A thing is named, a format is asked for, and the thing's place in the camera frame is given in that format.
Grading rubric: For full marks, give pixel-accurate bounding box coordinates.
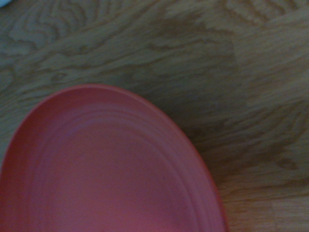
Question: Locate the red round plate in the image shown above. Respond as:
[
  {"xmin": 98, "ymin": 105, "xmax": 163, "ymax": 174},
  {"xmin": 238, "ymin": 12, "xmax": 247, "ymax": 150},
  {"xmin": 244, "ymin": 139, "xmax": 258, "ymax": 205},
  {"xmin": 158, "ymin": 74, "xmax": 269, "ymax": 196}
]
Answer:
[{"xmin": 0, "ymin": 83, "xmax": 230, "ymax": 232}]

